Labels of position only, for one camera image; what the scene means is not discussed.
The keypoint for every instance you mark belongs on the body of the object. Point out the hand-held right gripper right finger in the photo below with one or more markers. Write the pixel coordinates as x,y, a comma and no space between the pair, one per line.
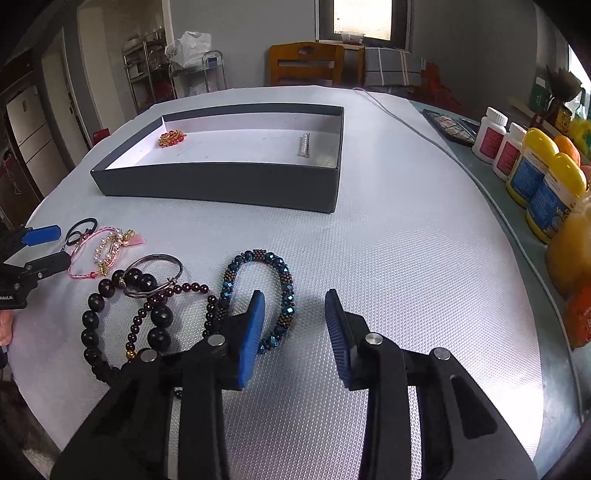
336,332

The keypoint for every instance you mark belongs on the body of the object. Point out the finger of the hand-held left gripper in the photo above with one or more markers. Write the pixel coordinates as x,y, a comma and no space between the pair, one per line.
41,234
51,264

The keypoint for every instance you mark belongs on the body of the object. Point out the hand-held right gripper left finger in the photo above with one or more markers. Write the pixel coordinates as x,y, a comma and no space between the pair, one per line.
251,332

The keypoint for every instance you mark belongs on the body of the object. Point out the black carabiner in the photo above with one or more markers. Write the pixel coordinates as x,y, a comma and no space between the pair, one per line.
92,221

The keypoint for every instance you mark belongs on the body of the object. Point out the round pearl gold hair clip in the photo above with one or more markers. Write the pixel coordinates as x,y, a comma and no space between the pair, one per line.
107,249

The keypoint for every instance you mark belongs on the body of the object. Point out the dark metal bangle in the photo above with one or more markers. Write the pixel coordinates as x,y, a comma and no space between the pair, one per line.
178,265

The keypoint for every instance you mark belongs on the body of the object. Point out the grey cardboard box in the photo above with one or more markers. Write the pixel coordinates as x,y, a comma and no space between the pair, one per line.
207,190

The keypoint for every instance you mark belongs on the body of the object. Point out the pearl bar hair clip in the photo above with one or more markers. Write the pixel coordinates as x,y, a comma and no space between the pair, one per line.
304,145

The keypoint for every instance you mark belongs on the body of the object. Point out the person's left hand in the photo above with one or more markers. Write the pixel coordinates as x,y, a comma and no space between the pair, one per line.
5,327

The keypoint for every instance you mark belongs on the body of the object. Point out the white refrigerator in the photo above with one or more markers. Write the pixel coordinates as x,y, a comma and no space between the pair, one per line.
27,134

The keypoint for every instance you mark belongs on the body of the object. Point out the red box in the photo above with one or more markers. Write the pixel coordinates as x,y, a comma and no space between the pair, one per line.
101,137

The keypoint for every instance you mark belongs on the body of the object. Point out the tall metal shelf rack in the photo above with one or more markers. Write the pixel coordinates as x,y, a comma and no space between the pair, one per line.
138,64

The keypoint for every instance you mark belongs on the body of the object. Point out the small metal rack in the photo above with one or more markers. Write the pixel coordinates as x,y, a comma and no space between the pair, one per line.
207,76

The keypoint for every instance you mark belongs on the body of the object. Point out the black patterned phone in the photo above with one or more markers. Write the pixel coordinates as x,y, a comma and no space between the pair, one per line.
450,128

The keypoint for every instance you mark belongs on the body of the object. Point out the white plastic bag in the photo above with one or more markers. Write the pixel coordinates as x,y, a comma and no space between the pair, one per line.
189,48

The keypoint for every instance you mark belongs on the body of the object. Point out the orange packet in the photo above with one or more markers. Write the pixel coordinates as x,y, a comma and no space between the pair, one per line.
581,318

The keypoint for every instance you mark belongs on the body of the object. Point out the white bottle red label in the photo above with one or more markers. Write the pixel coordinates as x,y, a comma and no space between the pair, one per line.
508,154
489,138

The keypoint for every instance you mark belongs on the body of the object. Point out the orange juice bottle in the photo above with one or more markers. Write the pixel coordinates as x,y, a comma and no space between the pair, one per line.
570,249

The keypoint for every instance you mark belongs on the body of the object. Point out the yellow bottle blue label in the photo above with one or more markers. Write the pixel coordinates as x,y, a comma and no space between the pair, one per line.
551,203
528,170

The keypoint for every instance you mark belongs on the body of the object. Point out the red bag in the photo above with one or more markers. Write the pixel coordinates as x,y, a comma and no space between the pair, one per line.
438,90

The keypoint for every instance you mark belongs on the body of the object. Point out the grey plaid cloth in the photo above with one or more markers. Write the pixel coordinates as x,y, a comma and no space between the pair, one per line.
392,67

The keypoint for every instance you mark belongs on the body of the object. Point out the small tray on windowsill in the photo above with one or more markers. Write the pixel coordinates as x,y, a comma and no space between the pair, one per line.
351,38

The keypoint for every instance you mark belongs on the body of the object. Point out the orange fruit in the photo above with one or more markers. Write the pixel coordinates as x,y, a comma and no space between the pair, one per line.
568,150

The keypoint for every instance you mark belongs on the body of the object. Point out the green box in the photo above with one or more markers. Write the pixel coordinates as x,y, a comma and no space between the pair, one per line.
538,94

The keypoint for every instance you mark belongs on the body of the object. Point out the window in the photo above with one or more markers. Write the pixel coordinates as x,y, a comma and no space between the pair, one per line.
362,18

